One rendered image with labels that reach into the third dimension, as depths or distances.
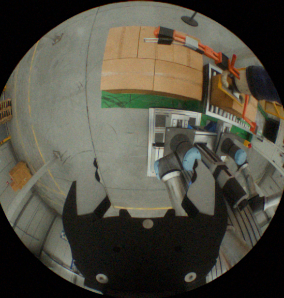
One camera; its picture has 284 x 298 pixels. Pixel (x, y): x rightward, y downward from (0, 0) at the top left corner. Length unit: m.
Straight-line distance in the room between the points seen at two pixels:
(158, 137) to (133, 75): 0.98
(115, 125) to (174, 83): 1.17
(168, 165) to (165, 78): 0.93
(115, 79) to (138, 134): 1.02
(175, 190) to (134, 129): 1.40
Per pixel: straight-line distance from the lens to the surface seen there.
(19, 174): 6.57
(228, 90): 0.84
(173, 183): 0.46
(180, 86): 1.18
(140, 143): 1.78
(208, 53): 0.64
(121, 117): 1.69
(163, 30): 0.59
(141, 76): 1.13
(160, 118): 1.46
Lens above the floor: 1.63
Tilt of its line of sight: 62 degrees down
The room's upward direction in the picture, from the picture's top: 175 degrees counter-clockwise
